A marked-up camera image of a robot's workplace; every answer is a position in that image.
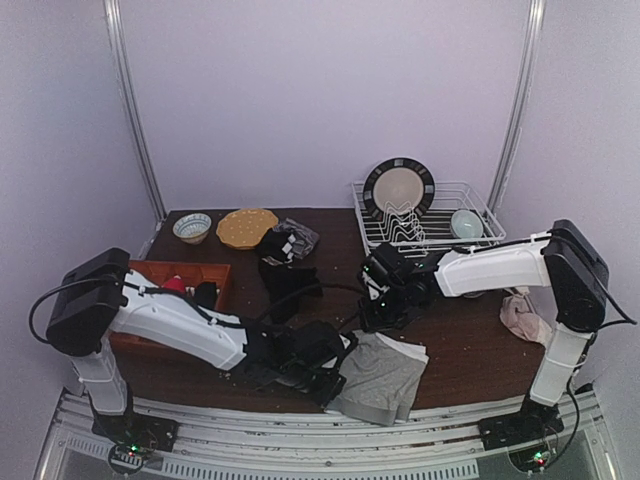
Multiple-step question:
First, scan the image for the light green bowl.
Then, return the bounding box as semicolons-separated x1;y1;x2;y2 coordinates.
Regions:
450;209;484;239

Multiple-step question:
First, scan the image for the metal front rail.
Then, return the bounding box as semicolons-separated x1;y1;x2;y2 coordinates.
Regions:
35;392;620;479

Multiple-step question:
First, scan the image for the yellow dotted plate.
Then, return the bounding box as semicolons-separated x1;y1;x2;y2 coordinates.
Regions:
216;208;279;250

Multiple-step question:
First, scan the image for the grey underwear pile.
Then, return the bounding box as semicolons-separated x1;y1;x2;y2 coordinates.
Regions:
273;218;320;259

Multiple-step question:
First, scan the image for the black rolled cloth in box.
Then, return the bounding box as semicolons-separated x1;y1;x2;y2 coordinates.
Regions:
193;282;219;310

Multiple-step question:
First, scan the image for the brown wooden organizer box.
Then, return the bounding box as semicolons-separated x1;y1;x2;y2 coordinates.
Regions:
110;260;232;358

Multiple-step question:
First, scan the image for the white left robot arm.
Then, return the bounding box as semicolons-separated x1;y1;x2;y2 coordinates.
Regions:
32;248;357;444

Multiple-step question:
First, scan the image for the black rimmed beige plate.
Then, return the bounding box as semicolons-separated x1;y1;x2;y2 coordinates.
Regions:
362;157;436;221

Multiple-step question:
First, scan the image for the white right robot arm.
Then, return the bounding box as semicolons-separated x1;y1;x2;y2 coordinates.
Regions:
357;219;609;450

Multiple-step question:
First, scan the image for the red rolled cloth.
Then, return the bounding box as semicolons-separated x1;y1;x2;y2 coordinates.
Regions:
162;275;186;294

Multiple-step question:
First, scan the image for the right metal corner post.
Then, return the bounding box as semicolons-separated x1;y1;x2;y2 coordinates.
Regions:
487;0;547;215

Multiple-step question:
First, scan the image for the metal corner post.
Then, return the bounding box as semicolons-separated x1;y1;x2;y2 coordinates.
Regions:
487;0;547;215
103;0;167;223

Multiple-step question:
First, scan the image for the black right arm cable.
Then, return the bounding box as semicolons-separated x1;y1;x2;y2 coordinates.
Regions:
449;234;640;451

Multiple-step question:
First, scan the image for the left metal corner post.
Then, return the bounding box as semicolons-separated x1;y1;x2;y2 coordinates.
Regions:
103;0;167;223

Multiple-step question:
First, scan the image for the grey white underwear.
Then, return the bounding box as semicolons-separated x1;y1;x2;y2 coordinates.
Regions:
325;330;429;426

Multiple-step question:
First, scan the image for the black underwear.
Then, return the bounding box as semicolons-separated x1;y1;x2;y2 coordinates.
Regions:
255;228;319;306

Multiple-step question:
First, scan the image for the white wire dish rack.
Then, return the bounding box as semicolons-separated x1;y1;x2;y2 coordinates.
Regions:
352;181;506;258

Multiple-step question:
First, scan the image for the blue patterned bowl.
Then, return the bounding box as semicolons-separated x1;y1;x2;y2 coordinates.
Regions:
172;213;212;245

